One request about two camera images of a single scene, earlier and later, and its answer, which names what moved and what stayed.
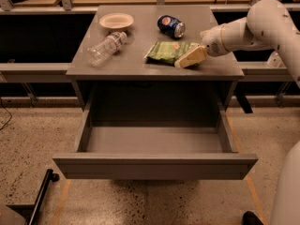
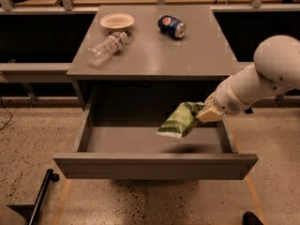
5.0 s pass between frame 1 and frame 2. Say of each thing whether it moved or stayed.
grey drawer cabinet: stayed
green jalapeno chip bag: moved
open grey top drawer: stayed
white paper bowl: stayed
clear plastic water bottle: stayed
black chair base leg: stayed
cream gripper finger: moved
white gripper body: moved
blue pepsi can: stayed
